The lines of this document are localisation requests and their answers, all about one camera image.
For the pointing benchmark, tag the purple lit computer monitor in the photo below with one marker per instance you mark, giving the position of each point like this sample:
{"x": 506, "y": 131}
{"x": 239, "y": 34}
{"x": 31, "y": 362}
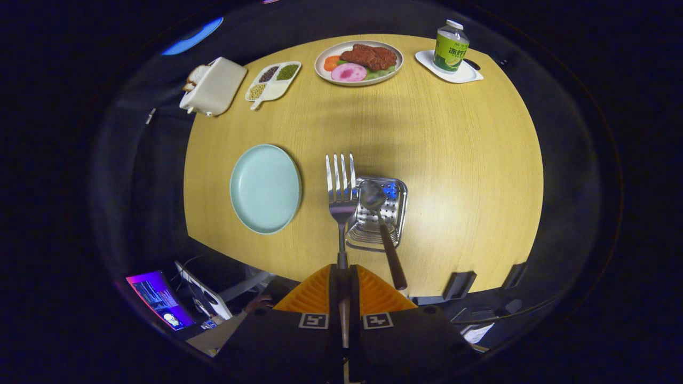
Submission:
{"x": 160, "y": 298}

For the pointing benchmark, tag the green label drink bottle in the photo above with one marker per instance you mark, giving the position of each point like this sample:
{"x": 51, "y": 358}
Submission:
{"x": 451, "y": 48}

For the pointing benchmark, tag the white square coaster tray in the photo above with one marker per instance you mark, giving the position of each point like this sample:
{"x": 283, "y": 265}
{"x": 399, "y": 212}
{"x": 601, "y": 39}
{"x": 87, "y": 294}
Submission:
{"x": 472, "y": 74}

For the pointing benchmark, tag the plate of meat and vegetables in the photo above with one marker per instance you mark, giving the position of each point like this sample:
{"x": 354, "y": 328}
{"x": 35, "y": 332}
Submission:
{"x": 368, "y": 57}

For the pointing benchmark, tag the blue glowing strip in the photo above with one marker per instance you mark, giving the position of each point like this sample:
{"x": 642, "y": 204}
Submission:
{"x": 192, "y": 37}

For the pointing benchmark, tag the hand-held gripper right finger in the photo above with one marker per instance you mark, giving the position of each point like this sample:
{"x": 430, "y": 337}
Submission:
{"x": 405, "y": 341}

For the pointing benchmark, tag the white divided dish with beans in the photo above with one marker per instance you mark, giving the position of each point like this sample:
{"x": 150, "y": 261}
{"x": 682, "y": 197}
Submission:
{"x": 273, "y": 90}

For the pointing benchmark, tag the white toaster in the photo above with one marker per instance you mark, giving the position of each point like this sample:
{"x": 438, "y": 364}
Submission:
{"x": 216, "y": 88}

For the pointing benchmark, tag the bread slice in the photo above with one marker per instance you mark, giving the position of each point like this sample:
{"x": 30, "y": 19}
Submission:
{"x": 195, "y": 77}

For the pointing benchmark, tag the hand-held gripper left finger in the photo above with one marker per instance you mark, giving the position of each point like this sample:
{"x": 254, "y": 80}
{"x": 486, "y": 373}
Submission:
{"x": 288, "y": 341}

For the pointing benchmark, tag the teal round plate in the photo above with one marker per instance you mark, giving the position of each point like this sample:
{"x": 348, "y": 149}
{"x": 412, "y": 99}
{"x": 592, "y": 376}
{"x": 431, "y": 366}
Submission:
{"x": 265, "y": 189}

